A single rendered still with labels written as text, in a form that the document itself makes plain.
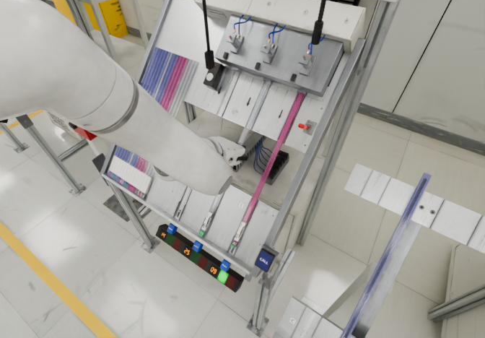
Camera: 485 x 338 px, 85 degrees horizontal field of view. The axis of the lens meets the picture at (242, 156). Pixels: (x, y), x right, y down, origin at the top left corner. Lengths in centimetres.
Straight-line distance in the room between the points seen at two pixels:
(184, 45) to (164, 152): 62
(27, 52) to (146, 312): 146
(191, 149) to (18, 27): 27
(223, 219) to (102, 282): 104
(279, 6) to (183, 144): 51
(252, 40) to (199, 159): 46
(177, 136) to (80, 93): 18
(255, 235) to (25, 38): 69
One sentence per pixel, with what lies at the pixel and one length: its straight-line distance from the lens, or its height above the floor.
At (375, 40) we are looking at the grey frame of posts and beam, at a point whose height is 121.
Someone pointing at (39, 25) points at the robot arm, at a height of 143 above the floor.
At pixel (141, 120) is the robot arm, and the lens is 38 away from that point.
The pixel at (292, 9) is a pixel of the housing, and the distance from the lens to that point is 80.
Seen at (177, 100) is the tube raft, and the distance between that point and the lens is 95.
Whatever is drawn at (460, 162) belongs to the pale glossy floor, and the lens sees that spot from 261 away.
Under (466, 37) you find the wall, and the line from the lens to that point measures 234.
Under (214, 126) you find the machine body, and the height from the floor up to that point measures 62.
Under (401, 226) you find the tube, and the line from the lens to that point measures 70.
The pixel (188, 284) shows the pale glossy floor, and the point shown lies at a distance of 161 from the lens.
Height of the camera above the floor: 152
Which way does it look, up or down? 47 degrees down
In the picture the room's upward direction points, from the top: straight up
